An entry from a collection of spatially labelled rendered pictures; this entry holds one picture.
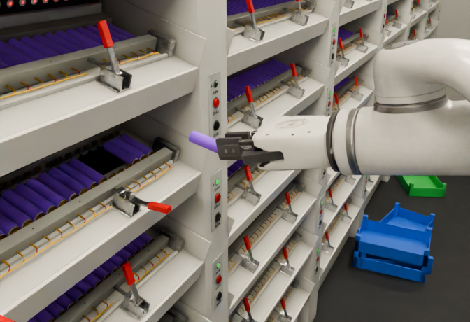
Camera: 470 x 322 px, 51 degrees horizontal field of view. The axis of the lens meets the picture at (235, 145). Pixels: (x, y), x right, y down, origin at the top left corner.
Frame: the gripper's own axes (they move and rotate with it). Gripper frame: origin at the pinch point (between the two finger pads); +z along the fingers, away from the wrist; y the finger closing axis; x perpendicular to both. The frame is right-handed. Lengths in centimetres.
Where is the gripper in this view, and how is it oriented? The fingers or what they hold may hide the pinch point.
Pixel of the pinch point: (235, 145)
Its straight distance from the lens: 69.8
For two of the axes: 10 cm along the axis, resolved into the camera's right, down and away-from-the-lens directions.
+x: 1.9, 9.4, 2.7
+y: -4.7, 3.3, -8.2
